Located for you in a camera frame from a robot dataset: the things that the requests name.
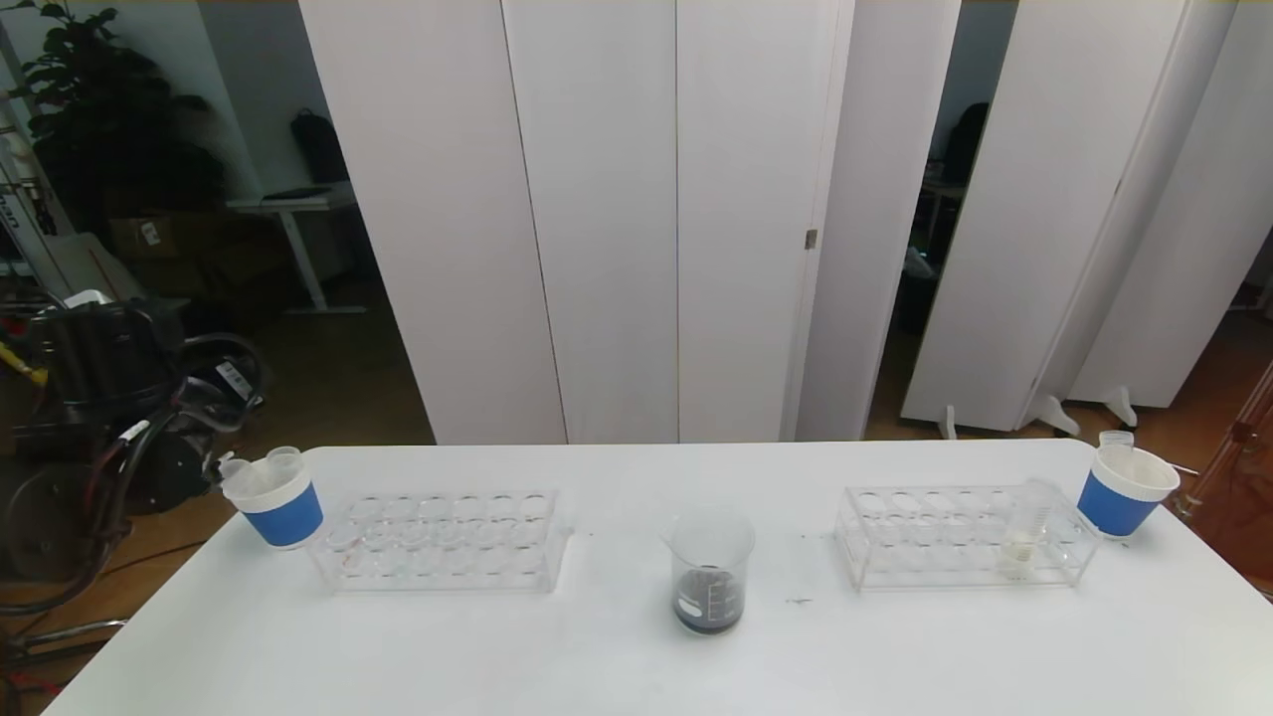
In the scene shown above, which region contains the clear acrylic test tube rack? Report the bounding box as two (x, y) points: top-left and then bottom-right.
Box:
(310, 485), (570, 596)
(833, 484), (1101, 594)

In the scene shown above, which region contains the black bin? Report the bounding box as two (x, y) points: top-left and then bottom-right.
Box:
(187, 296), (252, 339)

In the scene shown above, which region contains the brown cardboard box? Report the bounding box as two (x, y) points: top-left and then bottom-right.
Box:
(107, 212), (205, 265)

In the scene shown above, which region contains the clear glass beaker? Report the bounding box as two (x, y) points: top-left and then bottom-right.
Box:
(666, 509), (757, 640)

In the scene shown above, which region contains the white partition panel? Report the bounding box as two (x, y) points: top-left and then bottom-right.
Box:
(900, 0), (1191, 435)
(500, 0), (680, 446)
(298, 0), (568, 447)
(1067, 0), (1273, 411)
(1014, 0), (1241, 431)
(676, 0), (856, 445)
(794, 0), (964, 444)

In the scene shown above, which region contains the metal chair base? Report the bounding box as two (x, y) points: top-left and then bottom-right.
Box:
(0, 597), (130, 697)

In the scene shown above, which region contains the white standing desk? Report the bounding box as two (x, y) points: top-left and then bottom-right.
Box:
(227, 187), (369, 319)

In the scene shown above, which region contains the black backpack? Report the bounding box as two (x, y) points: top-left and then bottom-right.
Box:
(289, 109), (351, 186)

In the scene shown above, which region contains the yellow handled tool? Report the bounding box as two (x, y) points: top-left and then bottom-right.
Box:
(0, 338), (49, 389)

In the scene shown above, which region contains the white flat board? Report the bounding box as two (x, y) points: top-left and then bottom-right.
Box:
(40, 234), (190, 319)

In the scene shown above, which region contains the dark green potted plant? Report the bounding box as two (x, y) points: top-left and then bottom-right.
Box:
(8, 0), (228, 240)

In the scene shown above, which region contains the black chair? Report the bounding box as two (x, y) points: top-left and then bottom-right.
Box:
(938, 103), (993, 188)

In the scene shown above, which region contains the pale liquid test tube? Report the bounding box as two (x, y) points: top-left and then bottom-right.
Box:
(1000, 478), (1061, 578)

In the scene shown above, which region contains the black floor cable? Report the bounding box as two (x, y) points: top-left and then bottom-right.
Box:
(99, 540), (207, 583)

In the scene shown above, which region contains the white upright machine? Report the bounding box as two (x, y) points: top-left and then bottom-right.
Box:
(0, 89), (81, 309)

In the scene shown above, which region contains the transparent acrylic frame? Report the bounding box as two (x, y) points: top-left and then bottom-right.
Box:
(1179, 358), (1273, 598)

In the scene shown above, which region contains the blue and white paper cup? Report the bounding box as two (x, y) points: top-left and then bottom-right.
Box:
(1076, 445), (1181, 539)
(221, 459), (325, 551)

